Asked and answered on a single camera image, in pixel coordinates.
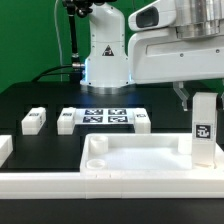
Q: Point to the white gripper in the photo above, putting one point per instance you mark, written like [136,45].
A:
[175,41]

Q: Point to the white desk top tray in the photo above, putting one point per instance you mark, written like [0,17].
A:
[143,152]

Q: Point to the fiducial marker sheet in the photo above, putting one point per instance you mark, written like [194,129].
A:
[104,116]

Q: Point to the white left fence piece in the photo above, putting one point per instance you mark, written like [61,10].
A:
[6,147]

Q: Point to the white front fence rail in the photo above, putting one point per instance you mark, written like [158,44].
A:
[198,184]

